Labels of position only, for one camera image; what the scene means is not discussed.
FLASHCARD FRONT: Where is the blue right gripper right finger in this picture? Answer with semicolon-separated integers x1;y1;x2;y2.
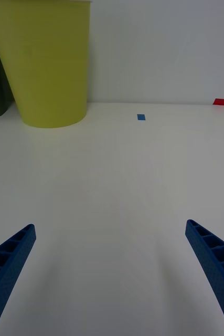
185;219;224;336

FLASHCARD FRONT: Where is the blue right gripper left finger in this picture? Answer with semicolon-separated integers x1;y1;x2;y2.
0;223;37;336

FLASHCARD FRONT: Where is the yellow-green plastic waste bin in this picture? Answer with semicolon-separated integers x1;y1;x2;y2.
0;0;93;129

